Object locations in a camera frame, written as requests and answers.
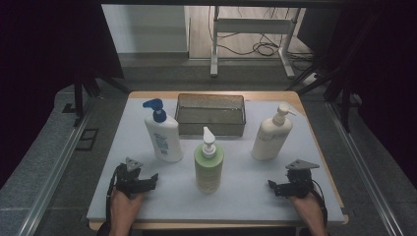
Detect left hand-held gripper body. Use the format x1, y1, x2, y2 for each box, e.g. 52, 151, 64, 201
112, 156, 152, 199

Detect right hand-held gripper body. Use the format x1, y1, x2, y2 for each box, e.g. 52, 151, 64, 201
276, 158, 321, 200

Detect white bottle with blue pump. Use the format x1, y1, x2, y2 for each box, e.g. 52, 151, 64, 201
142, 97, 185, 163

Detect cream bottle with cream pump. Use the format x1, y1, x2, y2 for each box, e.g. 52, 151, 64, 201
251, 102, 297, 161

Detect green bottle with white pump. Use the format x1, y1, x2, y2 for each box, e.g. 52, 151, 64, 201
194, 126, 225, 195

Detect grey mesh basket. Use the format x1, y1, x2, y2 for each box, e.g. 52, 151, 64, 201
174, 93, 247, 138

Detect person's left hand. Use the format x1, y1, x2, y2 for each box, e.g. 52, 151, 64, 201
109, 189, 146, 219

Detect person's right hand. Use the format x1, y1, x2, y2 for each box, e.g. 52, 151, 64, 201
288, 191, 322, 221

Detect white table mat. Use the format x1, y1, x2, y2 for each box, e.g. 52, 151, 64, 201
87, 97, 346, 224

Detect black metal stand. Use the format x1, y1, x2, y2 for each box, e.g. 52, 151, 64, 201
284, 48, 363, 134
72, 62, 132, 128

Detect dark curtain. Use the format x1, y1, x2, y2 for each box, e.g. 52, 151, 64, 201
296, 0, 417, 180
0, 0, 125, 190

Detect white panel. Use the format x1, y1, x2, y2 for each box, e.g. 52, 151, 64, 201
101, 4, 191, 55

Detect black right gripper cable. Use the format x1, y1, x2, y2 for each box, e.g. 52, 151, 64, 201
310, 179, 329, 229

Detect aluminium rail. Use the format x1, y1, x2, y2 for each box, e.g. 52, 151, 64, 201
326, 101, 405, 236
18, 97, 96, 236

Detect black floor cables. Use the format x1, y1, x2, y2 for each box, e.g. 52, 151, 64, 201
208, 6, 317, 72

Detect white desk frame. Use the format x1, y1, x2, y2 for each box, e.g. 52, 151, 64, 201
209, 5, 303, 79

